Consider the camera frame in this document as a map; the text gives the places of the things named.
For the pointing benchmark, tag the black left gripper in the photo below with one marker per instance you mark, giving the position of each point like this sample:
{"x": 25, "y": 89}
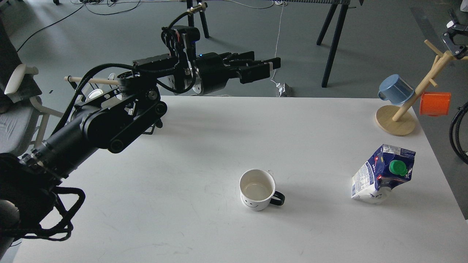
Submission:
{"x": 214, "y": 70}

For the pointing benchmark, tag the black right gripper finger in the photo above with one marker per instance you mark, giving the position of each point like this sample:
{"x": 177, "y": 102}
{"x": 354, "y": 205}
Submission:
{"x": 454, "y": 28}

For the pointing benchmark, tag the white smiley mug black handle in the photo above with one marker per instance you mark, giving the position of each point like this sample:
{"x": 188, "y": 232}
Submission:
{"x": 257, "y": 190}

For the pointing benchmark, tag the blue white milk carton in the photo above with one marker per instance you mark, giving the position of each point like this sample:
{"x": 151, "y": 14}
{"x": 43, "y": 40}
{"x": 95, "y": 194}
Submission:
{"x": 388, "y": 167}

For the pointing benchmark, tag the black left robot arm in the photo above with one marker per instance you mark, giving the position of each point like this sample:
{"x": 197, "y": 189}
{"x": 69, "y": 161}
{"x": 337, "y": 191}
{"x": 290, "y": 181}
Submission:
{"x": 112, "y": 106}

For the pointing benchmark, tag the orange cup on tree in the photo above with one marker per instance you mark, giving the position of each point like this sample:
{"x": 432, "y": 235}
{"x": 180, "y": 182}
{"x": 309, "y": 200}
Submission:
{"x": 435, "y": 103}

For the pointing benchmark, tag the blue cup on tree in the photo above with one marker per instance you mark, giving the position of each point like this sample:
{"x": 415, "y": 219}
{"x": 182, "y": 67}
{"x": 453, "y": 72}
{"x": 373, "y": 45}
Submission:
{"x": 396, "y": 90}

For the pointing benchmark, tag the grey power socket box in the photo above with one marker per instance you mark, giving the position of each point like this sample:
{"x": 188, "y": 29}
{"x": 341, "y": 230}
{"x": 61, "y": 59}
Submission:
{"x": 284, "y": 90}

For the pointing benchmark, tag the wooden mug tree stand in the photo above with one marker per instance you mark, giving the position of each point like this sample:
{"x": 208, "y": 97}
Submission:
{"x": 396, "y": 120}

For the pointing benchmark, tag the black table legs right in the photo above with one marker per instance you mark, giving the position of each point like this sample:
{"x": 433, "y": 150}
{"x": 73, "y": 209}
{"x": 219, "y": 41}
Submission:
{"x": 344, "y": 5}

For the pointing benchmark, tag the white mug front on rack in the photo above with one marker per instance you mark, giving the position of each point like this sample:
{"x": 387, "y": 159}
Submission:
{"x": 94, "y": 94}

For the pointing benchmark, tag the grey chair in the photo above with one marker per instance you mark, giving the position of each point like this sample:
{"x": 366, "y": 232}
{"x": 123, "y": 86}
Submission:
{"x": 23, "y": 118}

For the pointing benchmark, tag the black wire mug rack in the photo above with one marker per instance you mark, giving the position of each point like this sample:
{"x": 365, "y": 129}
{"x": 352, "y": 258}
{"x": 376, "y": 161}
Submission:
{"x": 106, "y": 85}

